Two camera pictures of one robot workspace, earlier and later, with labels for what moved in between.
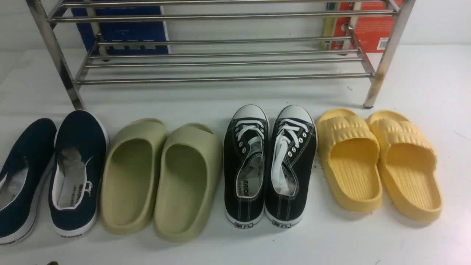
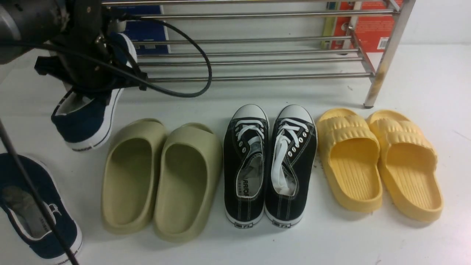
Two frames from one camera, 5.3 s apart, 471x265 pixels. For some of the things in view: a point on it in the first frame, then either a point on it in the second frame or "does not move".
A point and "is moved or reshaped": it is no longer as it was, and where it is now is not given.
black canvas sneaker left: (245, 164) does not move
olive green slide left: (134, 161) does not move
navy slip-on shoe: (23, 180) is moved or reshaped
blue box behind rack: (124, 32) does not move
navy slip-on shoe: (80, 160) → (84, 119)
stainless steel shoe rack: (106, 42) does not move
